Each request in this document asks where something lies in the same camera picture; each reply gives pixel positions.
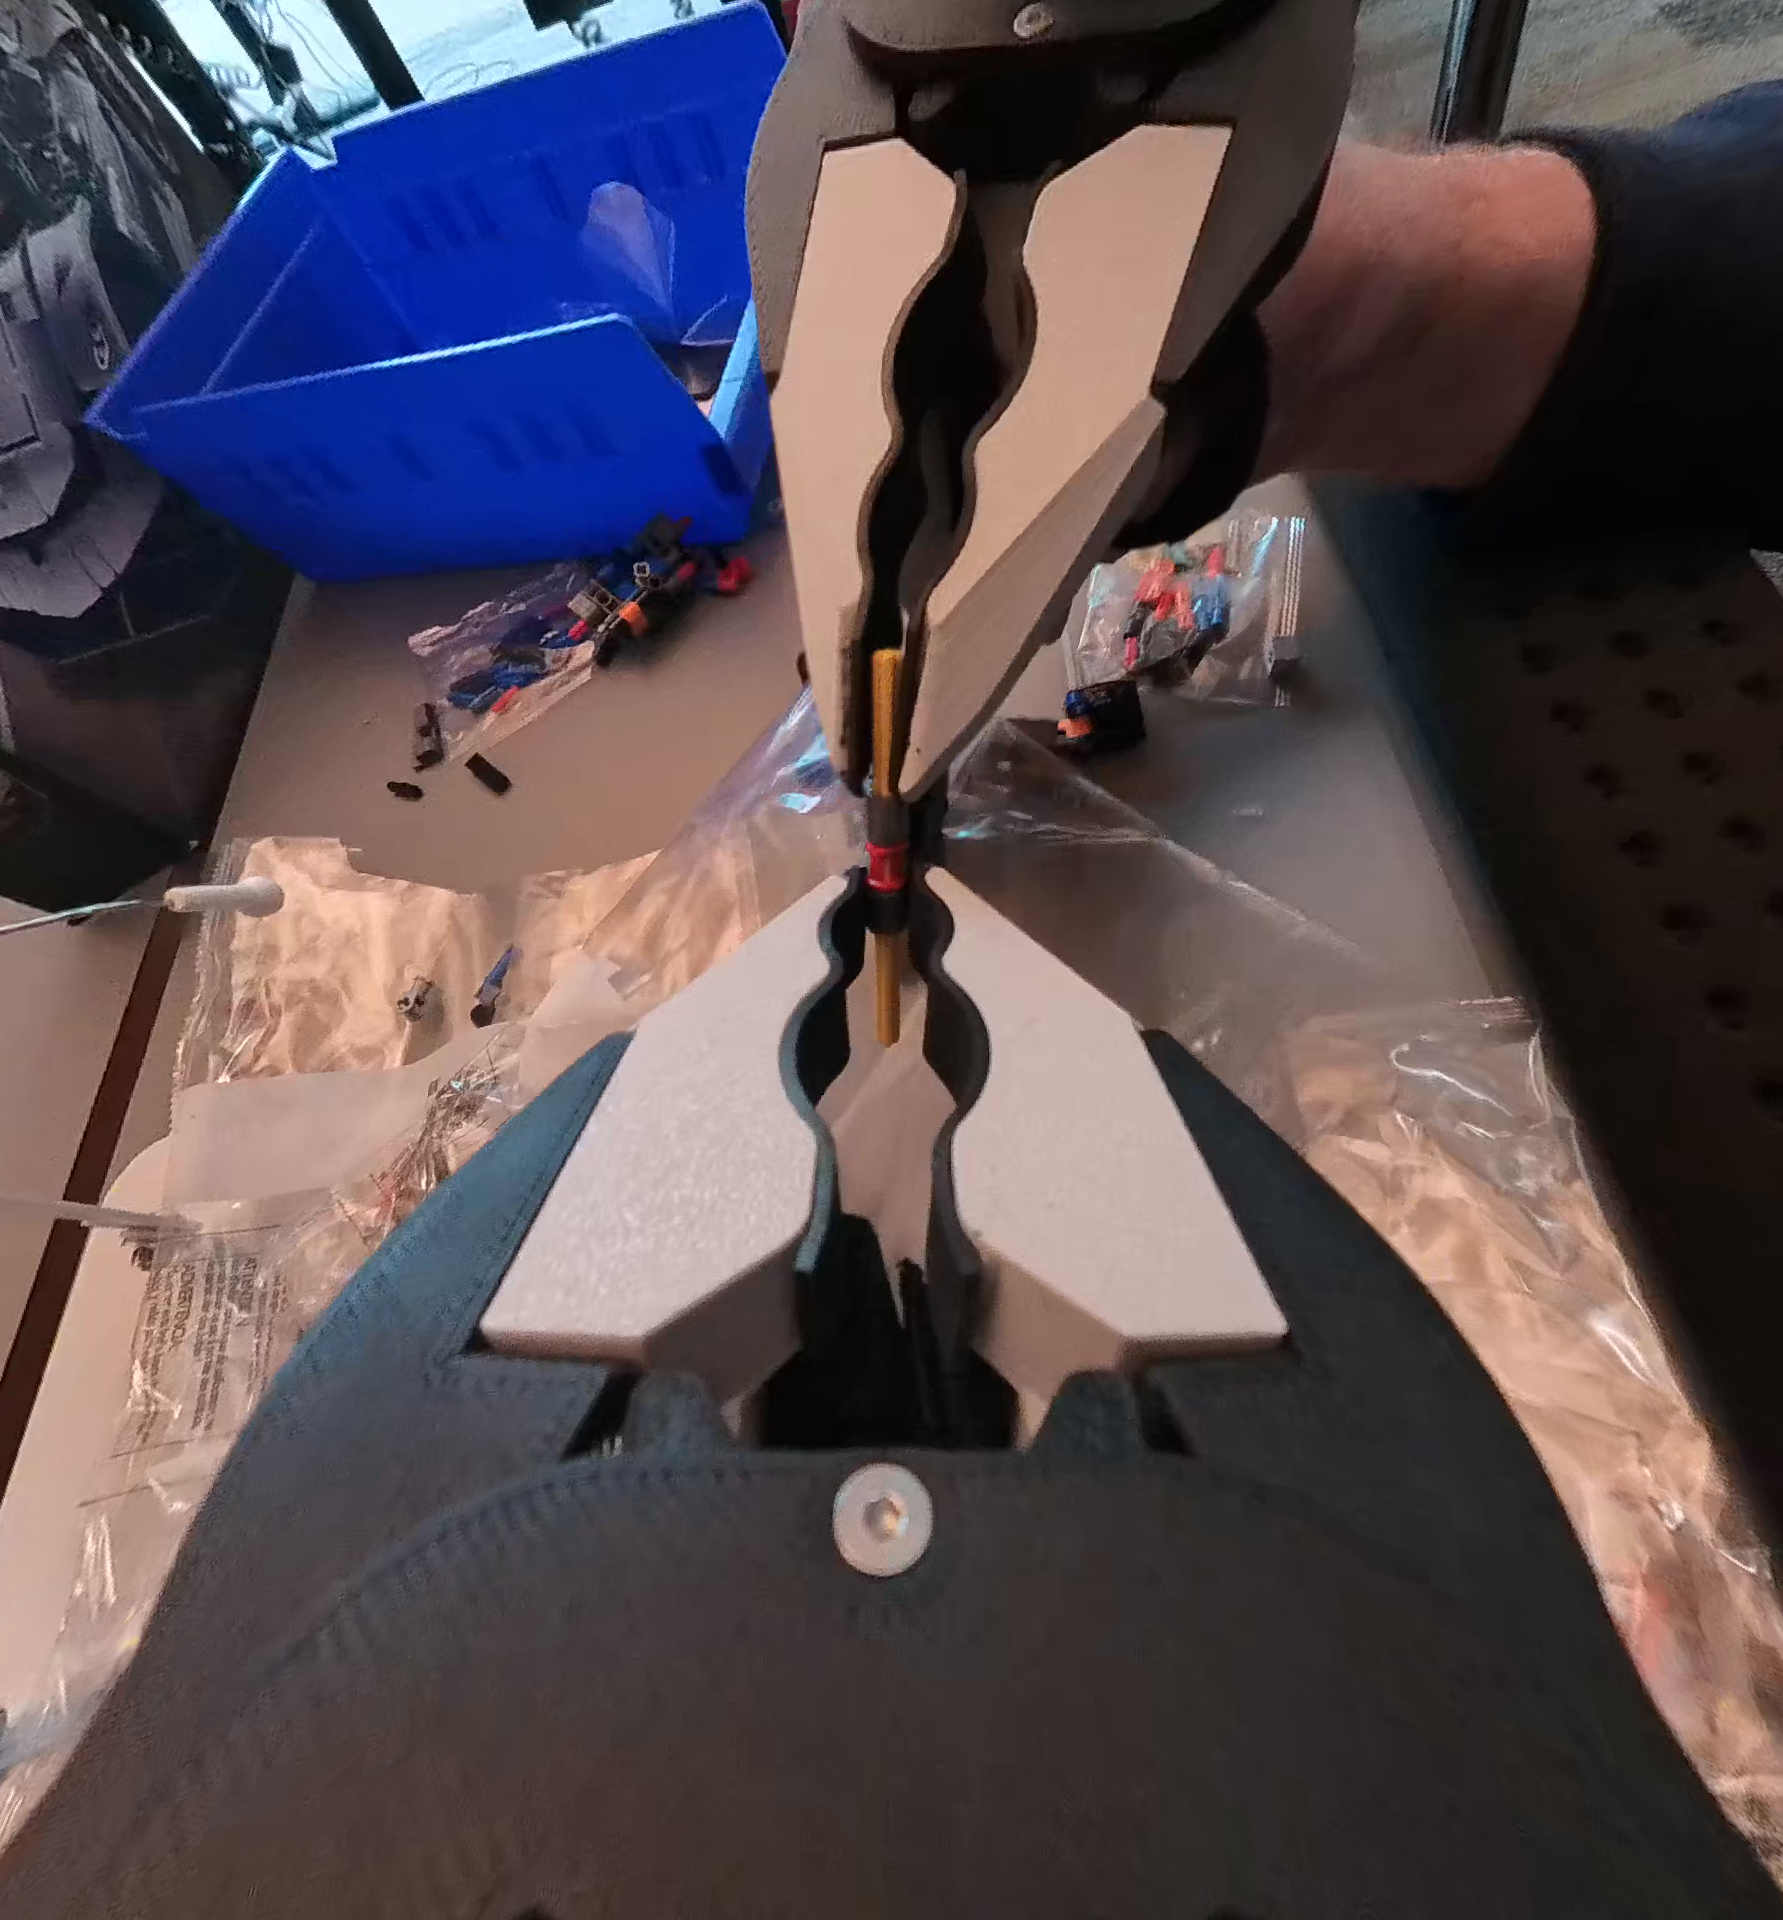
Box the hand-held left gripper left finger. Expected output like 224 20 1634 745
478 875 845 1423

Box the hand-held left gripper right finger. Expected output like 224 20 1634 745
927 869 1293 1429

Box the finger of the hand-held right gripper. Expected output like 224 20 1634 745
776 139 972 783
898 121 1237 804

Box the clear plastic bag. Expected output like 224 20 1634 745
681 703 1783 1890

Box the yellow lego axle assembly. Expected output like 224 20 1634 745
853 645 935 1045

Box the person's right forearm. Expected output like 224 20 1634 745
1490 82 1783 557

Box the small black orange lego assembly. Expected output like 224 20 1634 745
568 515 758 667

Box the small bag of lego parts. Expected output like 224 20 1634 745
1065 513 1310 705

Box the large white-label lego parts bag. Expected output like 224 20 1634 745
0 1035 563 1800

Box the black lego set box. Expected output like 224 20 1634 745
0 0 293 910

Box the person's right hand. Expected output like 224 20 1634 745
1258 139 1603 495

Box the black sign stand pole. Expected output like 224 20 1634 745
1430 0 1536 142

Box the blue plastic bin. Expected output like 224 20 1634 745
88 0 788 582

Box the clear bag of pale parts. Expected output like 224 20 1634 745
178 831 652 1082

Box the small bag of blue parts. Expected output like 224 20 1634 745
409 591 602 751

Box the black perforated board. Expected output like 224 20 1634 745
1325 494 1783 1727

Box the metal page holder wire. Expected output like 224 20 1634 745
0 878 288 953

